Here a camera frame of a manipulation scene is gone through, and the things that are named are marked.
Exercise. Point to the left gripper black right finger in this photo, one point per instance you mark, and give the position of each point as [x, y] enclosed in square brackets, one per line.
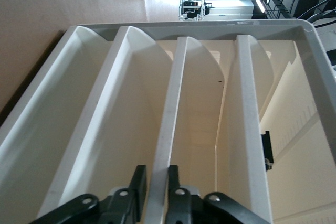
[174, 203]

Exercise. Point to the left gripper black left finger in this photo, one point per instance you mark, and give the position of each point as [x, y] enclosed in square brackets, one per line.
[137, 192]

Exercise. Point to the white plastic drawer cabinet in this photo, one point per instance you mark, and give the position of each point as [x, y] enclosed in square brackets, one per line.
[315, 82]

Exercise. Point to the black plastic clip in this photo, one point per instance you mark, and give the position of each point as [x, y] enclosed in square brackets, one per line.
[267, 150]

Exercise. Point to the metal shelf cart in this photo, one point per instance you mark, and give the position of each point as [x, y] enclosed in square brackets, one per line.
[193, 3]

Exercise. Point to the white workbench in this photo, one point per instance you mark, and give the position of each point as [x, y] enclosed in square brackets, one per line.
[231, 10]

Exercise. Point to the oblong ceiling lamp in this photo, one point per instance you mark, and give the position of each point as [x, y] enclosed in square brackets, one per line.
[260, 5]

